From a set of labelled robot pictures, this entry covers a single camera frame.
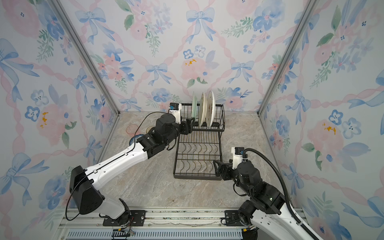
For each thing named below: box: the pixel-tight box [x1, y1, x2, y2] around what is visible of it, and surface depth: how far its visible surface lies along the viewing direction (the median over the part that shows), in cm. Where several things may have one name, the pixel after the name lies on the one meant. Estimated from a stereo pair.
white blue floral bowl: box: [129, 134, 144, 146], surface depth 94 cm
